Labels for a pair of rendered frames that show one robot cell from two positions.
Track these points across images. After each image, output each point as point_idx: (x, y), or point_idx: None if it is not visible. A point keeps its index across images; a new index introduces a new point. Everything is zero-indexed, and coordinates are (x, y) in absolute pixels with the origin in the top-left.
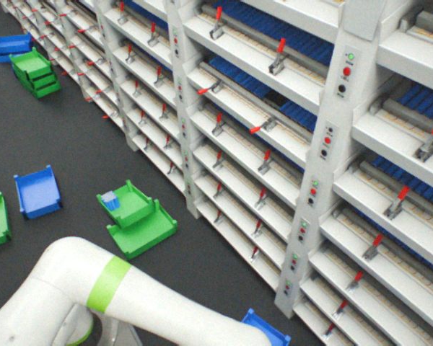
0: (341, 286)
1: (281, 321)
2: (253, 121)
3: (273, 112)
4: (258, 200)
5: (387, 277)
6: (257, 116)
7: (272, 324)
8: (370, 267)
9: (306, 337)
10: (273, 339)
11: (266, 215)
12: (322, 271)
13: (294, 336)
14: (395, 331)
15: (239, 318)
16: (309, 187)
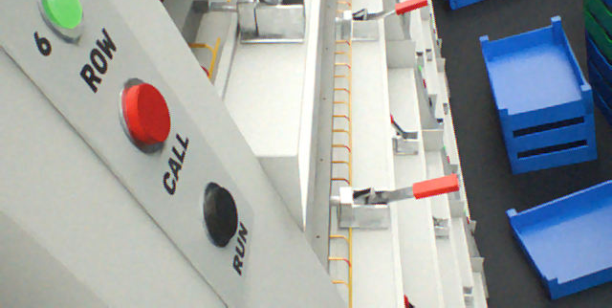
0: (424, 70)
1: (498, 265)
2: (377, 62)
3: (329, 25)
4: (434, 219)
5: None
6: (356, 65)
7: (516, 269)
8: None
9: (474, 229)
10: (531, 247)
11: (438, 207)
12: (430, 93)
13: (491, 237)
14: (413, 18)
15: (576, 304)
16: None
